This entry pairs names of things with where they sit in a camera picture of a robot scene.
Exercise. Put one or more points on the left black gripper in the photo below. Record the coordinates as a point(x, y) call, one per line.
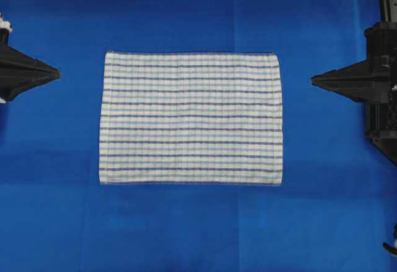
point(11, 60)

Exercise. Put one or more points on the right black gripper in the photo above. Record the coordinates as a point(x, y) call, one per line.
point(382, 75)

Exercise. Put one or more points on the blue table cloth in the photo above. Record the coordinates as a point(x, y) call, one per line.
point(337, 201)

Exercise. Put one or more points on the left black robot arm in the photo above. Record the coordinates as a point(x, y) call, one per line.
point(20, 72)

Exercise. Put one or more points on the black white clamp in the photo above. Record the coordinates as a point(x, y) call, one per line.
point(392, 249)

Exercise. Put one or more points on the blue striped white towel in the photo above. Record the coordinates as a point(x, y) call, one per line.
point(191, 118)

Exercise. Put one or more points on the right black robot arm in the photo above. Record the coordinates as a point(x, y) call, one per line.
point(381, 117)

